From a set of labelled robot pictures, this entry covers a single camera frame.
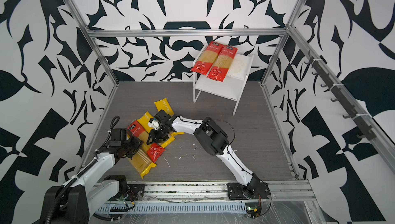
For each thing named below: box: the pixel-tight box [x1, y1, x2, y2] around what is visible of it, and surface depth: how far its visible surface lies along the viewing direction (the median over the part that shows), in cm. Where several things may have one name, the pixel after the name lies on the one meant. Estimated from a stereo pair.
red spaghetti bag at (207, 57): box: [191, 41, 225, 76], surface depth 85 cm
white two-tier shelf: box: [192, 42, 255, 116], surface depth 85 cm
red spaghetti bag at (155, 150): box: [126, 120, 166, 164], surface depth 88 cm
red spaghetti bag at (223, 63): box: [206, 45, 239, 83], surface depth 83 cm
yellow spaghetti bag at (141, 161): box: [128, 141, 157, 179], surface depth 83 cm
